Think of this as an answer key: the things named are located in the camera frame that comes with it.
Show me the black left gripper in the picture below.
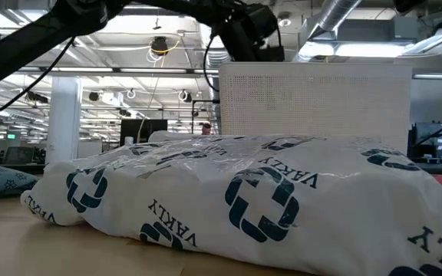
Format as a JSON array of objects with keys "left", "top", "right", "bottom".
[{"left": 209, "top": 2, "right": 285, "bottom": 63}]

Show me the dark workstation equipment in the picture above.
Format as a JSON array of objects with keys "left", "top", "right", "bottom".
[{"left": 407, "top": 121, "right": 442, "bottom": 164}]

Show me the white building pillar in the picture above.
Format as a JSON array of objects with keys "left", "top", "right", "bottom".
[{"left": 45, "top": 76, "right": 83, "bottom": 165}]

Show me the round ceiling sensor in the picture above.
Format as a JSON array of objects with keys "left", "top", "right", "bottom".
[{"left": 277, "top": 11, "right": 292, "bottom": 28}]

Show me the silver corrugated ventilation duct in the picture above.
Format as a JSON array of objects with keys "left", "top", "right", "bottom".
[{"left": 205, "top": 48, "right": 232, "bottom": 135}]

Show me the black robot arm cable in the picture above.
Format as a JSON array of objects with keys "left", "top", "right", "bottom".
[{"left": 0, "top": 37, "right": 77, "bottom": 122}]

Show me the black computer monitor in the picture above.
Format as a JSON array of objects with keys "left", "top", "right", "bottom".
[{"left": 120, "top": 119, "right": 168, "bottom": 146}]

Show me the white bag with navy print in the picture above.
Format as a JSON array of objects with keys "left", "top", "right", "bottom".
[{"left": 20, "top": 130, "right": 442, "bottom": 276}]

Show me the silver smooth ventilation duct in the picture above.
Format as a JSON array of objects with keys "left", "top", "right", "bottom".
[{"left": 307, "top": 0, "right": 363, "bottom": 41}]

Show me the white perforated panel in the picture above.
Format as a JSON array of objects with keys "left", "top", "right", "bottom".
[{"left": 218, "top": 61, "right": 413, "bottom": 154}]

